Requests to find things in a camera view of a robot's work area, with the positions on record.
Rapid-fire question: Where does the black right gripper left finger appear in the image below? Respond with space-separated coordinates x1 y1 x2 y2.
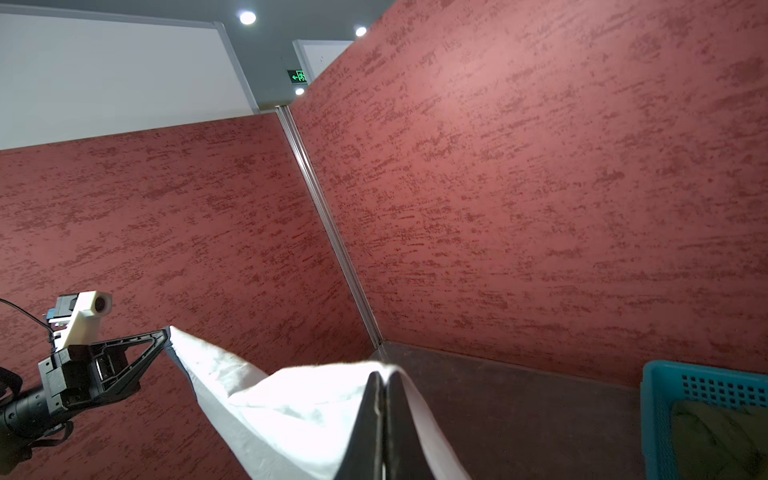
335 372 385 480

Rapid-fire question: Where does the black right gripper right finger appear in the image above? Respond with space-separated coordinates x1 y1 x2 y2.
384 373 435 480

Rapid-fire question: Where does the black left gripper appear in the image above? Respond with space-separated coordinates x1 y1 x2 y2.
38 329 169 414

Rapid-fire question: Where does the white tank top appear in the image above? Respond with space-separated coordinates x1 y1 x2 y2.
166 327 469 479

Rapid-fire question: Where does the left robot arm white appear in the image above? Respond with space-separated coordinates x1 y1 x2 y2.
1 329 170 475

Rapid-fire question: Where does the green grey tank top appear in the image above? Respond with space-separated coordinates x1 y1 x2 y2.
670 401 767 479

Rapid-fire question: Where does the teal plastic basket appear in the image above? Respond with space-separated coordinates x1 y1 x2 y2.
640 360 767 479

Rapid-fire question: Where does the green exit sign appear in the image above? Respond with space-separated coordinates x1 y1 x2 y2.
287 70 308 84

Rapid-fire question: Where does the ceiling spot light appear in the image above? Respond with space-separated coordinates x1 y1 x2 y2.
238 10 257 26

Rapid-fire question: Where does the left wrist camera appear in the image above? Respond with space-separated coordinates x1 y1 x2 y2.
46 291 113 352

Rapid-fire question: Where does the aluminium corner post left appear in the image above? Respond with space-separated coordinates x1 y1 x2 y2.
276 106 384 350

